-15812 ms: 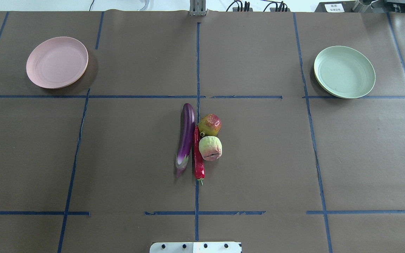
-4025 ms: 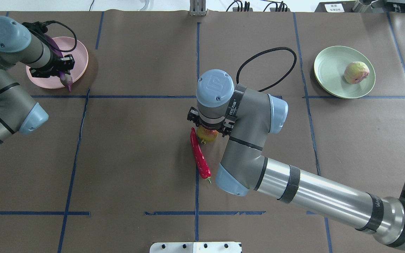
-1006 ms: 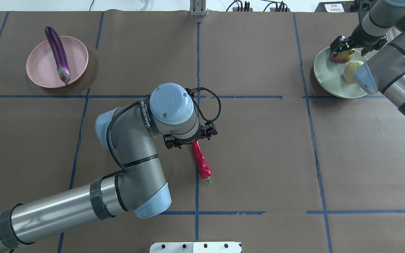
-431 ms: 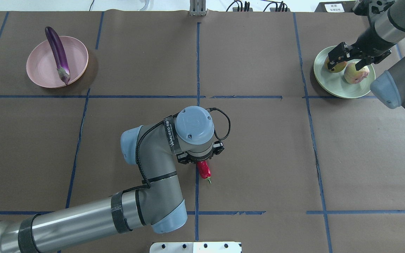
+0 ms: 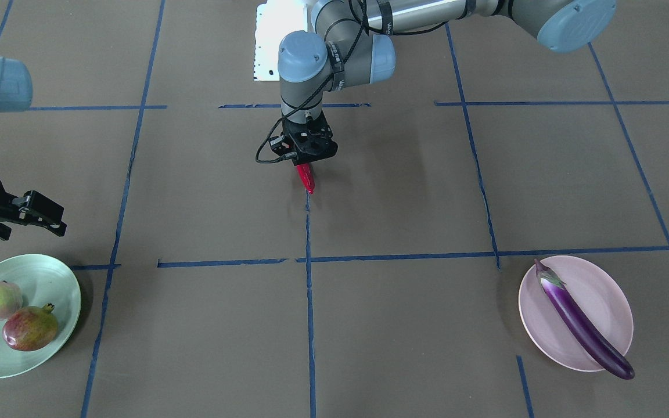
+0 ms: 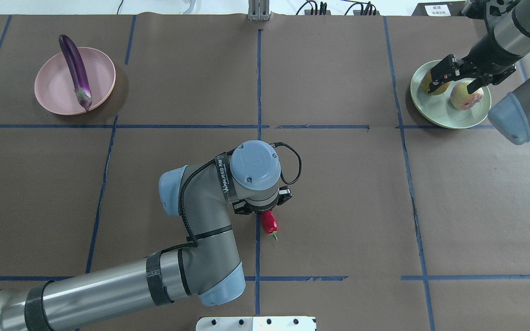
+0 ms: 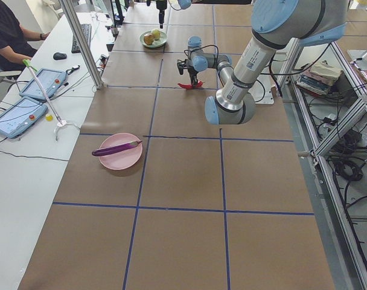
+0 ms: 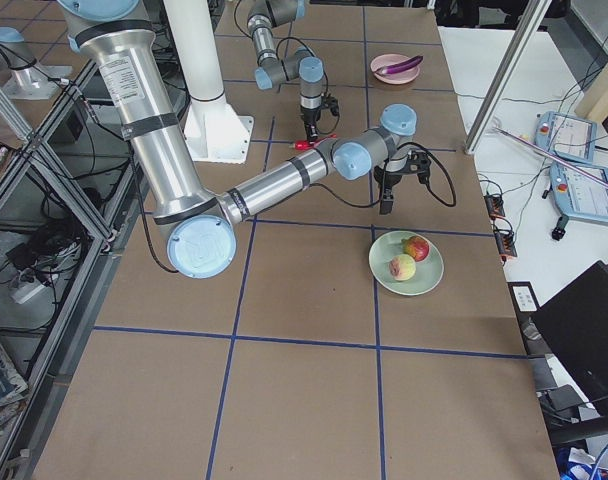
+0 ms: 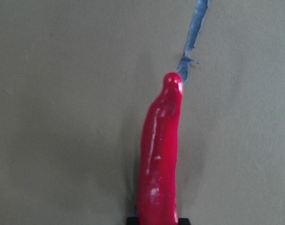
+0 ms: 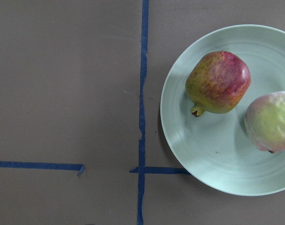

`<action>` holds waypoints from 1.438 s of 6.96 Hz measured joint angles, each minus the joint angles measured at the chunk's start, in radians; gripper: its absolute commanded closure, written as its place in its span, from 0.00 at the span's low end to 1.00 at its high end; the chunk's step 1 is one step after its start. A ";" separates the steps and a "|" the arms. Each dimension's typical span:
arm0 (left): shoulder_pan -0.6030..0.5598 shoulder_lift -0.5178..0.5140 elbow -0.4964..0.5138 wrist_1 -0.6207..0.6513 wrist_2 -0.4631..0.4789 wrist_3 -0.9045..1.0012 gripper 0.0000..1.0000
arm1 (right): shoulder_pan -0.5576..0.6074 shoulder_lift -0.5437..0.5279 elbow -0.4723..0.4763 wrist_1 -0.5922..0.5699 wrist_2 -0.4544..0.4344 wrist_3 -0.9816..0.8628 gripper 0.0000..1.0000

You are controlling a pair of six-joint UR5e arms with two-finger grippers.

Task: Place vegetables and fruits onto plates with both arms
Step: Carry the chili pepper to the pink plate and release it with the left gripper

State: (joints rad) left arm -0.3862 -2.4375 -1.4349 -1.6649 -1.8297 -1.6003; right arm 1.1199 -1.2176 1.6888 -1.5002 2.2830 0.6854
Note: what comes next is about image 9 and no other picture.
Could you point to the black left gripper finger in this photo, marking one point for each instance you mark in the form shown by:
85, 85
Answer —
135, 222

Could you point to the red chili pepper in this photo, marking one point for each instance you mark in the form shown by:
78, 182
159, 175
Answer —
156, 201

